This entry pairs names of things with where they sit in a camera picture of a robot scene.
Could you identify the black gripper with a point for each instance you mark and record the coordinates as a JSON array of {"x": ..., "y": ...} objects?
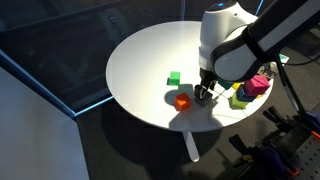
[{"x": 208, "y": 79}]

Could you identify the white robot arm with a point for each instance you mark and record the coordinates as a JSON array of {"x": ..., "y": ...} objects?
[{"x": 233, "y": 36}]

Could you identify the orange block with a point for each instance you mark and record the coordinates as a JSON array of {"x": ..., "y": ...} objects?
[{"x": 182, "y": 101}]

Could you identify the lime green block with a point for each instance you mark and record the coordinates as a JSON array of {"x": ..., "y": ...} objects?
[{"x": 237, "y": 102}]

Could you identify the blue block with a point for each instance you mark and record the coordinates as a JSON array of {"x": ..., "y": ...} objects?
[{"x": 244, "y": 96}]

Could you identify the pink block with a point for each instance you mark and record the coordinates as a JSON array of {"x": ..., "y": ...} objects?
[{"x": 256, "y": 85}]

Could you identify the white table leg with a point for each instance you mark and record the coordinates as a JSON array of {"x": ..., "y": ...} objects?
[{"x": 191, "y": 146}]

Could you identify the black clamp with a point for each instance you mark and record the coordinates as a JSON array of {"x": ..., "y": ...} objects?
[{"x": 243, "y": 148}]

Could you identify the purple and orange clamp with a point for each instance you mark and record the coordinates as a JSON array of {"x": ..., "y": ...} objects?
[
  {"x": 280, "y": 163},
  {"x": 311, "y": 121}
]

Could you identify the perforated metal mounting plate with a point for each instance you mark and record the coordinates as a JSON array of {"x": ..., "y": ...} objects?
[{"x": 308, "y": 156}]

